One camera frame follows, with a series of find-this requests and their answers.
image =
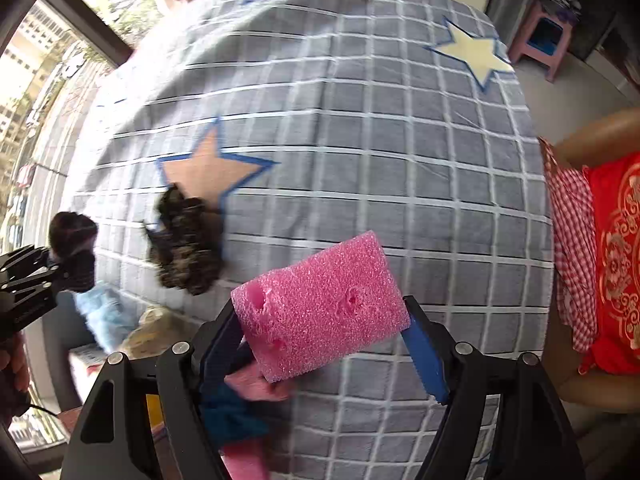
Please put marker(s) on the teal cloth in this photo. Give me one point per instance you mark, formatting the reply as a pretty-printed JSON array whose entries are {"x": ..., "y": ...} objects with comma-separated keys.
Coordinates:
[{"x": 232, "y": 420}]

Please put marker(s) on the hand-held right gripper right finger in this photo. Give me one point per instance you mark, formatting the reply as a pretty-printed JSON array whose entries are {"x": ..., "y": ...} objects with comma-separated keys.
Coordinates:
[{"x": 425, "y": 355}]

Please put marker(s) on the beige cloth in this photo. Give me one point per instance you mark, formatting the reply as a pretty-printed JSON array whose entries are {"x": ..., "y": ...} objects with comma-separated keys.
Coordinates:
[{"x": 155, "y": 332}]

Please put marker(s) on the leopard print cloth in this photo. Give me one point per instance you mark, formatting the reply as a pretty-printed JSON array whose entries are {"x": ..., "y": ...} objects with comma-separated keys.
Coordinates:
[{"x": 187, "y": 245}]

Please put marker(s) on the person's left hand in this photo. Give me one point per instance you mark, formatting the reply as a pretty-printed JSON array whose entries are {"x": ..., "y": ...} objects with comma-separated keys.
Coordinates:
[{"x": 12, "y": 370}]

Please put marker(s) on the red patterned cushion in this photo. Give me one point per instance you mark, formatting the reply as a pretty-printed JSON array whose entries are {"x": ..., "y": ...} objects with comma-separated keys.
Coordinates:
[{"x": 617, "y": 260}]

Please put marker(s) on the light blue cloth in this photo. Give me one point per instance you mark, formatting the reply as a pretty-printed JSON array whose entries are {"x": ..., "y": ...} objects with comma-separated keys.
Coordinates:
[{"x": 102, "y": 315}]

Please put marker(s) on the dark fluffy toy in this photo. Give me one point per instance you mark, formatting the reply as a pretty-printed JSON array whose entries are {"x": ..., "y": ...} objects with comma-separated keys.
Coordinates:
[{"x": 75, "y": 250}]

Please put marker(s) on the grey checked star blanket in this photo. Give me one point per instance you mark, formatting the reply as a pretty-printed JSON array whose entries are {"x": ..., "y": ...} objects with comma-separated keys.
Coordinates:
[{"x": 375, "y": 160}]

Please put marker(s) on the wooden chair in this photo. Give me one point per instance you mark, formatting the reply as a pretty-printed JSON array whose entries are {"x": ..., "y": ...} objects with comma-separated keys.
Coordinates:
[{"x": 600, "y": 135}]

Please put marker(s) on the red checked cloth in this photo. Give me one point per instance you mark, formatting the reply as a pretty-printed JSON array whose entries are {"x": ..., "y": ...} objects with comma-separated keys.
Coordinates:
[{"x": 570, "y": 240}]

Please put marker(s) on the pink foam sponge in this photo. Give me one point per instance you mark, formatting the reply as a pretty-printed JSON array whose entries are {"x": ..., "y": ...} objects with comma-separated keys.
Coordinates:
[{"x": 320, "y": 305}]

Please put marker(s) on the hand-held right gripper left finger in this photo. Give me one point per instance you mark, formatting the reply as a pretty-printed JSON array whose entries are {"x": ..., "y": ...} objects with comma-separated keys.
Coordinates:
[{"x": 220, "y": 355}]

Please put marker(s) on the pink plastic stool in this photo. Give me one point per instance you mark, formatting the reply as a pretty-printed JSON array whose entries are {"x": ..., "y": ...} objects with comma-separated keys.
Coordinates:
[{"x": 542, "y": 35}]

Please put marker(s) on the pink cloth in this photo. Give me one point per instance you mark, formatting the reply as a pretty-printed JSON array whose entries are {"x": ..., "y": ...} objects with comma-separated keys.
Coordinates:
[{"x": 250, "y": 460}]

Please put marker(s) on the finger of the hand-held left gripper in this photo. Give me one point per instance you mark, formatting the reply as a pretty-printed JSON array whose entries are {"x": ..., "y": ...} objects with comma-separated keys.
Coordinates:
[
  {"x": 30, "y": 295},
  {"x": 25, "y": 257}
]

